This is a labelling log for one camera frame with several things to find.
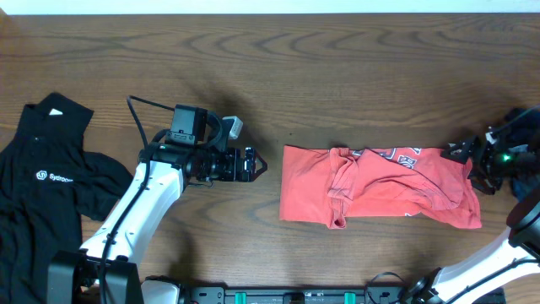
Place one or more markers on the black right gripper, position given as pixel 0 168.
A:
pixel 483 149

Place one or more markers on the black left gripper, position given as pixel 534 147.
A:
pixel 232 161

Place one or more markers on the red orange t-shirt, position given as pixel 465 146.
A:
pixel 329 186

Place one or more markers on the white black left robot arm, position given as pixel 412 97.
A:
pixel 194 151

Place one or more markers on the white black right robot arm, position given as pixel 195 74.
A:
pixel 515 252

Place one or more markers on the dark blue jeans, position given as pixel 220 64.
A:
pixel 524 140

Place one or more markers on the black polo shirt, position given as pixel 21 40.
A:
pixel 48 183

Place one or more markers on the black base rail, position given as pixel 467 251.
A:
pixel 295 295

